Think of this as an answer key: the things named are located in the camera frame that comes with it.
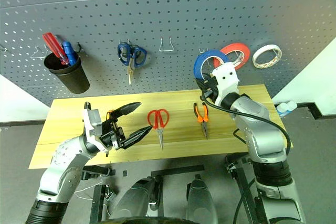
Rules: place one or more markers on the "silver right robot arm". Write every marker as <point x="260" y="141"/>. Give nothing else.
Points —
<point x="262" y="134"/>

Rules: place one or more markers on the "orange black needle-nose pliers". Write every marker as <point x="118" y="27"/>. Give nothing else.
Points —
<point x="201" y="119"/>

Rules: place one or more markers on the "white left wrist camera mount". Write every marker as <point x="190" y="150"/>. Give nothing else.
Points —
<point x="92" y="124"/>

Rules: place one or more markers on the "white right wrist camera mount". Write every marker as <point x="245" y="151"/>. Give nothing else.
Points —
<point x="225" y="79"/>

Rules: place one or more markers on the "black table crossbar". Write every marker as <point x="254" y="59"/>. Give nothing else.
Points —
<point x="178" y="169"/>

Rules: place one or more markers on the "white tape roll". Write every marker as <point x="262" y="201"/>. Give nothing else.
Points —
<point x="262" y="65"/>

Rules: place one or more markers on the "black table leg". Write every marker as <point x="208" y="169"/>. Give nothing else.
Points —
<point x="242" y="182"/>
<point x="98" y="203"/>

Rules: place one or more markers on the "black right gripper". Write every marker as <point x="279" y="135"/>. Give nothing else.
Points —
<point x="210" y="89"/>

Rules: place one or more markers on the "red tape roll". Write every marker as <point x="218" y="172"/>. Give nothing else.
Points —
<point x="236" y="46"/>

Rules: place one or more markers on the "dark rounded shape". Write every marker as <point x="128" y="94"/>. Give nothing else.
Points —
<point x="136" y="197"/>
<point x="200" y="200"/>

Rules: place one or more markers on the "small black peg hook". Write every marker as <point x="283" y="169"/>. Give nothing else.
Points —
<point x="79" y="47"/>

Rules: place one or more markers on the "blue tape roll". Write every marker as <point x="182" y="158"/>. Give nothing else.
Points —
<point x="210" y="53"/>

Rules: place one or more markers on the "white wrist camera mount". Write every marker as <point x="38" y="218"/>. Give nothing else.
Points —
<point x="225" y="79"/>
<point x="92" y="124"/>

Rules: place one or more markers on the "silver straight peg hook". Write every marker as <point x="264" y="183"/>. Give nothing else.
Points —
<point x="239" y="56"/>
<point x="202" y="50"/>

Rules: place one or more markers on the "clear plastic water bottle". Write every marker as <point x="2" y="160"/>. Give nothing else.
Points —
<point x="291" y="105"/>
<point x="282" y="110"/>

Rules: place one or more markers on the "small silver peg hook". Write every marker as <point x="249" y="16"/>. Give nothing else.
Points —
<point x="2" y="49"/>

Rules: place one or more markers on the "grey perforated pegboard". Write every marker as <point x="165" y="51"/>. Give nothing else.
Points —
<point x="168" y="11"/>

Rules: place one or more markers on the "black cup holder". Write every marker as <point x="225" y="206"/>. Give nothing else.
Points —
<point x="71" y="77"/>

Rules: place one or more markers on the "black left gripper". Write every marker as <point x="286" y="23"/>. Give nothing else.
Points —
<point x="110" y="134"/>

